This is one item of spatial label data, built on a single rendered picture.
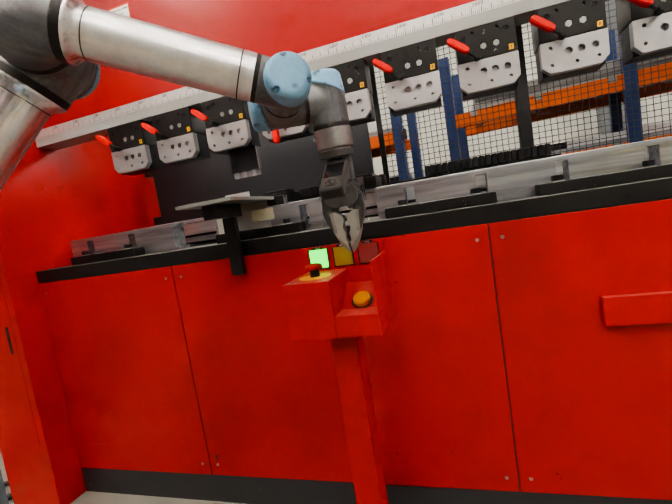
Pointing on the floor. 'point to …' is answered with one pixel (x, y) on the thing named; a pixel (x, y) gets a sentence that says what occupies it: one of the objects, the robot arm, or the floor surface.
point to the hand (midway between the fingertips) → (350, 246)
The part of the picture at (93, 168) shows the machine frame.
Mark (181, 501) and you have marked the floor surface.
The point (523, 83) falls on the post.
